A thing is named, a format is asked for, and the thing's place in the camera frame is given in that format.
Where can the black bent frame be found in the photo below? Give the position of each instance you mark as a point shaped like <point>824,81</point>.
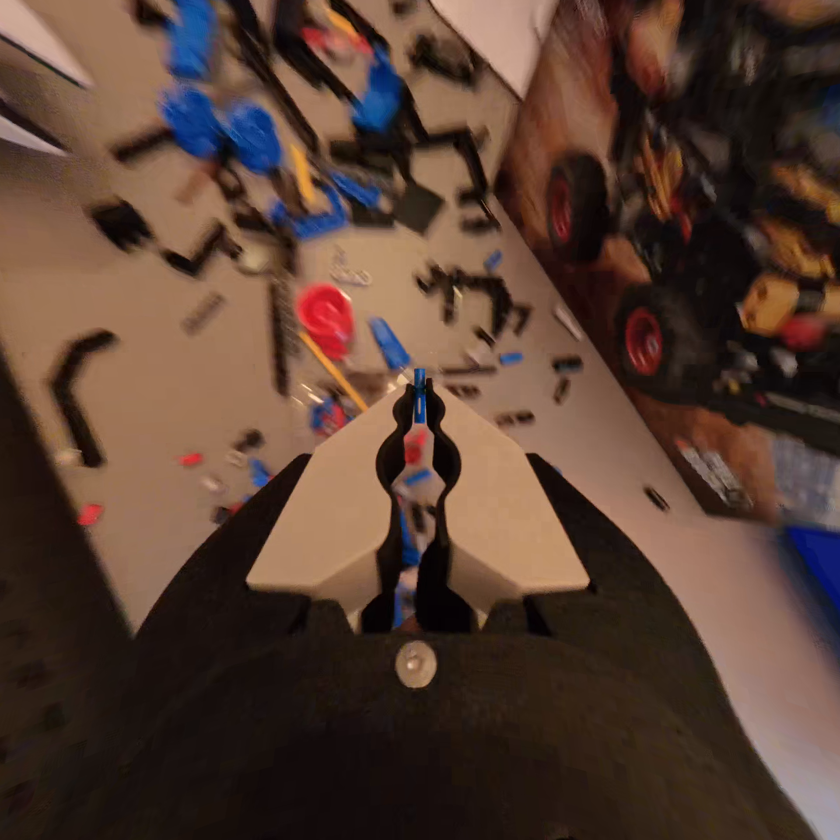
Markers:
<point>485,289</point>

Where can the scattered small pins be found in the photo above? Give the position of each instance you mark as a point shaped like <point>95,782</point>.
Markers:
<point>512,358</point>

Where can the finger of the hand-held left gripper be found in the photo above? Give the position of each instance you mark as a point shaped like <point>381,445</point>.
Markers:
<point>19,128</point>
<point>33,33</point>

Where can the black angled long beam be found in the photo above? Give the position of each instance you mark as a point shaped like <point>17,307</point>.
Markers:
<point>72,400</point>

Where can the black square panel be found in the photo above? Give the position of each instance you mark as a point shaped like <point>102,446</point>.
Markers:
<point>418,208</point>

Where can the black five-hole beam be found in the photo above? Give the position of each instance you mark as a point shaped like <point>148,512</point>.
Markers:
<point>141,143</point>

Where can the small red pin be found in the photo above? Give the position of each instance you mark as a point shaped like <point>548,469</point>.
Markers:
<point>90,514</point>

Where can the clear bag of small pins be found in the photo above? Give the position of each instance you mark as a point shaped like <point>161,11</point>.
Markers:
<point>374,387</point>

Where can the red wheel rim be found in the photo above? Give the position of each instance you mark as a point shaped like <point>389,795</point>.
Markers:
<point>325,318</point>

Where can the blue folded panel piece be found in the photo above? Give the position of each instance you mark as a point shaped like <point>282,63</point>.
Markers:
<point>379,92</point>

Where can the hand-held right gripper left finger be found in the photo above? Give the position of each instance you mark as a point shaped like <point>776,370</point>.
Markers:
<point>328,525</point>

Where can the black connector assembly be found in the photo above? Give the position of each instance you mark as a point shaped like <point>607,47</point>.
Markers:
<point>121,224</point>

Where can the blue wheel rim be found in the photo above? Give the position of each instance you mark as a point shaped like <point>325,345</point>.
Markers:
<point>253,138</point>
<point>190,121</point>

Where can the black studded base plate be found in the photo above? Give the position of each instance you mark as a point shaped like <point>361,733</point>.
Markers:
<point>39,656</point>

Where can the black L-shaped beam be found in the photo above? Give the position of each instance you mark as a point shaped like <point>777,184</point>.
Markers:
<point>197,253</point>

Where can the blue bin of plastic bags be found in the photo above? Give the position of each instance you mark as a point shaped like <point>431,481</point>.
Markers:
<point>817,564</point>

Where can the blue L-shaped beam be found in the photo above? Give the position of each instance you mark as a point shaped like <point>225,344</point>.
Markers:
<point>312,223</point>

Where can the blue bent short beam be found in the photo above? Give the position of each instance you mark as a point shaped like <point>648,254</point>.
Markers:
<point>354,189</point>

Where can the black frame piece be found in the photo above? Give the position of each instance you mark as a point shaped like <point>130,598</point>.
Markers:
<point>443,59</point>

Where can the long blue pin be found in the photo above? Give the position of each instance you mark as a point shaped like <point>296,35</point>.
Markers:
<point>420,394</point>

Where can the long yellow axle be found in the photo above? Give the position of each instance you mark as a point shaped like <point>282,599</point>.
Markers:
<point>334,374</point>

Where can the monster truck toy box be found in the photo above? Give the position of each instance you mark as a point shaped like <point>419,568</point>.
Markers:
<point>689,197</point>

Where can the blue rectangular panel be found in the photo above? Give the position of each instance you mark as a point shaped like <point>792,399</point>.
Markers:
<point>191,39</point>

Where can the grey desk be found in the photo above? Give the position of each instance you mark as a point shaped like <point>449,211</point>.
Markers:
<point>164,394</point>

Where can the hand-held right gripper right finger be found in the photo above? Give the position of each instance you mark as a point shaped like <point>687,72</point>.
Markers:
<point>512,525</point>

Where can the grey nine-hole beam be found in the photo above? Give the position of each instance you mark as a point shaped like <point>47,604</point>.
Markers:
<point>281,334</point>

